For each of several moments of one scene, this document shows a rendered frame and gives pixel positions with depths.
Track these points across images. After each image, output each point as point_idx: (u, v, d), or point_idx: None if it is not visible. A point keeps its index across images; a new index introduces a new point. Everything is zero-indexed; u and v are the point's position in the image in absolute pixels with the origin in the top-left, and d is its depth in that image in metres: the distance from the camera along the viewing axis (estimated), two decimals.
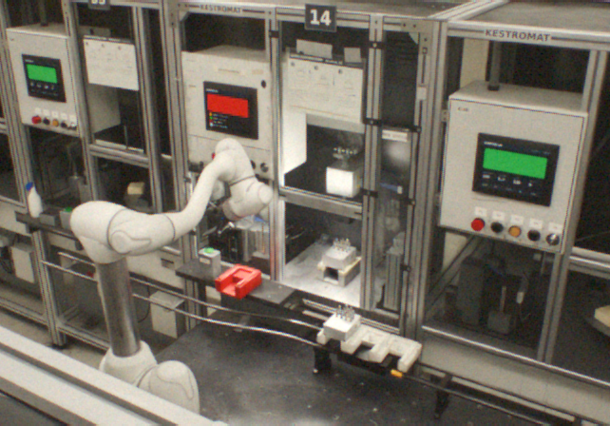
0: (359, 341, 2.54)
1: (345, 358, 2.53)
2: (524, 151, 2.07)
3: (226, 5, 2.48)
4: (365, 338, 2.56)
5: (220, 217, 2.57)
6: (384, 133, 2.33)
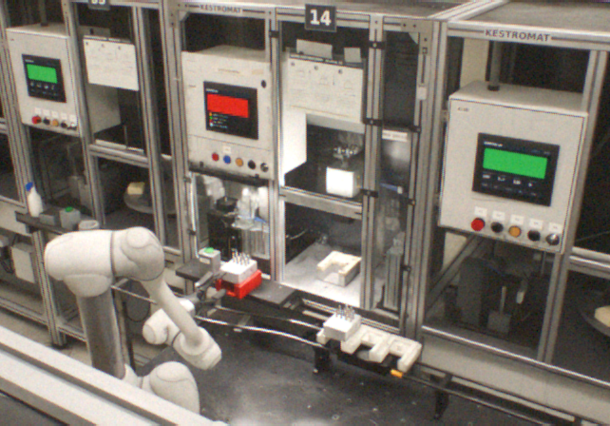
0: (359, 341, 2.54)
1: (345, 358, 2.53)
2: (524, 151, 2.07)
3: (226, 5, 2.48)
4: (365, 338, 2.56)
5: None
6: (384, 133, 2.33)
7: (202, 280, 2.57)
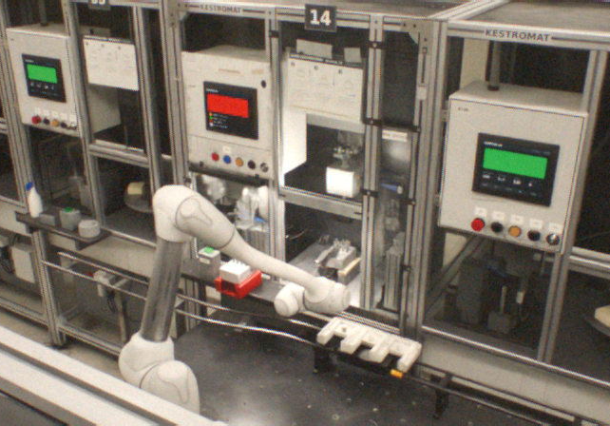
0: (359, 341, 2.54)
1: (345, 358, 2.53)
2: (524, 151, 2.07)
3: (226, 5, 2.48)
4: (365, 338, 2.56)
5: None
6: (384, 133, 2.33)
7: (321, 256, 2.71)
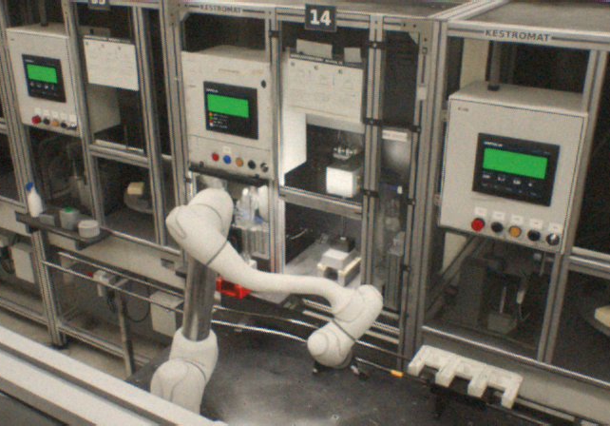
0: (454, 373, 2.37)
1: (439, 392, 2.36)
2: (524, 151, 2.07)
3: (226, 5, 2.48)
4: (459, 369, 2.38)
5: None
6: (384, 133, 2.33)
7: None
